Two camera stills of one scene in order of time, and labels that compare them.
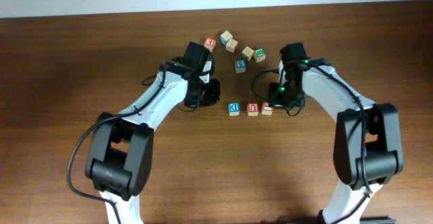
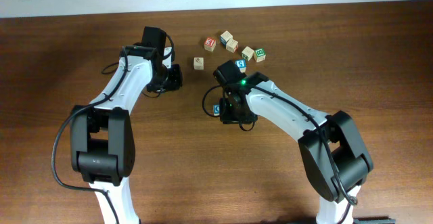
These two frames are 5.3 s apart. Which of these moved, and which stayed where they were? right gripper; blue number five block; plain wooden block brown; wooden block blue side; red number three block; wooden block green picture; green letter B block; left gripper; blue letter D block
Moved: blue letter D block; right gripper; left gripper
Stayed: red number three block; wooden block blue side; wooden block green picture; green letter B block; plain wooden block brown; blue number five block
